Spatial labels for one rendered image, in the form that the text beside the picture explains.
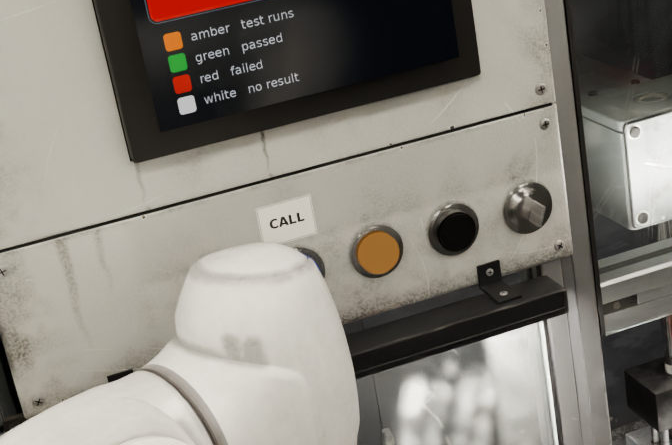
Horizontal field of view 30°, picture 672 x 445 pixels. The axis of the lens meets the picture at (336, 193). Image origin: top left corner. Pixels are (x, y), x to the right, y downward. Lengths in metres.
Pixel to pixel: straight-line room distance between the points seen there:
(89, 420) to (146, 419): 0.03
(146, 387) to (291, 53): 0.24
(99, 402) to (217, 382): 0.07
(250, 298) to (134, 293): 0.15
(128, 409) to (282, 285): 0.12
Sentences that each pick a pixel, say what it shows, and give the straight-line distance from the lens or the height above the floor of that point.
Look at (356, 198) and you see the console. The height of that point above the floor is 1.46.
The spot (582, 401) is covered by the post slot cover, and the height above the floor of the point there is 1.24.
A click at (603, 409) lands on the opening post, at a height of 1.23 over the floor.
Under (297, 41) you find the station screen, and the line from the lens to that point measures 0.82.
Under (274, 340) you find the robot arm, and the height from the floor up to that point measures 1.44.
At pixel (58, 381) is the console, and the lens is 0.88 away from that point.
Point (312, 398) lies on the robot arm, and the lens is 0.76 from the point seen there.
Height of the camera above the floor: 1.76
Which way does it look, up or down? 19 degrees down
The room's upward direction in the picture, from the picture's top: 10 degrees counter-clockwise
